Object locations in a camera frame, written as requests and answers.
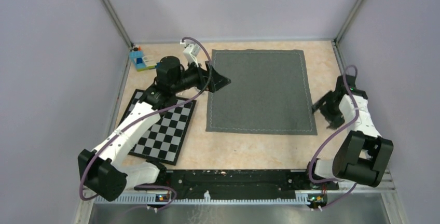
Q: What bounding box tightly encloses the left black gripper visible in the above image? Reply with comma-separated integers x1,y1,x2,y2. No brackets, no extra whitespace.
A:
171,58,230,93

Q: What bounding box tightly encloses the grey cloth napkin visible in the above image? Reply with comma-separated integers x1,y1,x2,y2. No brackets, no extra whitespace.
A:
206,49,317,135

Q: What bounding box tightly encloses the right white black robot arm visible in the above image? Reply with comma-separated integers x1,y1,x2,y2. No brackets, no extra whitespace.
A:
304,75,394,189

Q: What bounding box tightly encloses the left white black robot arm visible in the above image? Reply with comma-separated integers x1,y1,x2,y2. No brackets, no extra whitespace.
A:
78,56,231,201

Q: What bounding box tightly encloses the colourful toy brick block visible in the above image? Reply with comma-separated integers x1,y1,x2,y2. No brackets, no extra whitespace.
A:
129,45,159,72

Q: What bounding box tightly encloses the black white checkerboard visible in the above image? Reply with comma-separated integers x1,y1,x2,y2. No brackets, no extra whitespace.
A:
129,100,197,165

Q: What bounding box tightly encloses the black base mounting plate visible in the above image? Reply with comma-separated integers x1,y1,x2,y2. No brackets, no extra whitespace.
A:
153,169,339,200

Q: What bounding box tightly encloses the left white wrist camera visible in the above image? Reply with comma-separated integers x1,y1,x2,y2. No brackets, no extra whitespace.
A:
180,41,201,67

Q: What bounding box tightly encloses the grey slotted cable duct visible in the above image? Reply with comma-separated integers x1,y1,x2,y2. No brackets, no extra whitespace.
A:
94,190,310,206

